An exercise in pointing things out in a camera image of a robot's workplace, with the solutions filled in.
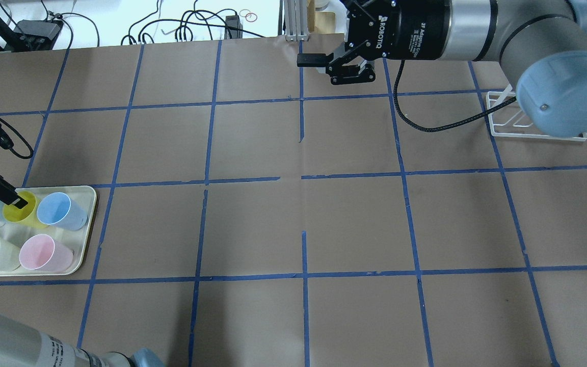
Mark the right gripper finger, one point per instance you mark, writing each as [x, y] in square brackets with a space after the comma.
[364, 72]

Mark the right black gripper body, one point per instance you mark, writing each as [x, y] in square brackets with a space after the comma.
[418, 28]

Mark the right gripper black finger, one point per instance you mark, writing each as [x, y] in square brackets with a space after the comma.
[335, 60]

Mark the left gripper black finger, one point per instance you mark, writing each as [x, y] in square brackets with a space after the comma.
[9, 196]

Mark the yellow-green plastic cup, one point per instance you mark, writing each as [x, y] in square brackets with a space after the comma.
[27, 215]

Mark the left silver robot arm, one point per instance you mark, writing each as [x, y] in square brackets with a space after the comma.
[21, 345]

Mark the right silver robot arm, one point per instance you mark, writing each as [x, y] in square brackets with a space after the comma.
[541, 47]

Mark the pink plastic cup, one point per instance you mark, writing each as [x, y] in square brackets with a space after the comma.
[43, 253]

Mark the beige cup tray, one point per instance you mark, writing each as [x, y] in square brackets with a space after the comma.
[77, 241]

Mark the aluminium frame post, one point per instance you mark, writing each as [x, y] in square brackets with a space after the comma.
[295, 20]

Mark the white wire cup rack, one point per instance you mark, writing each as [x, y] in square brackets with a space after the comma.
[512, 122]

